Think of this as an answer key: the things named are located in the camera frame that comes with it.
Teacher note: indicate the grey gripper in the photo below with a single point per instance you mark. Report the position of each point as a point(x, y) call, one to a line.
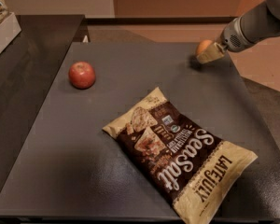
point(231, 38)

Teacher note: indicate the orange fruit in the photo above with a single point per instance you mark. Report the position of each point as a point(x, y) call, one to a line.
point(202, 46)

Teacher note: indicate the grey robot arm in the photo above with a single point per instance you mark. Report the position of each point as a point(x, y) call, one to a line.
point(244, 32)

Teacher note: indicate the brown Late July chip bag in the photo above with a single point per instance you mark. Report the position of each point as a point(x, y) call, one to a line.
point(191, 167)

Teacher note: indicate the red apple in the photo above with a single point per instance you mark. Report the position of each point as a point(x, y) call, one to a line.
point(81, 75)

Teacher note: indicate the white snack box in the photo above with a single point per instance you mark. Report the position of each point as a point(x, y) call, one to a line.
point(9, 29)

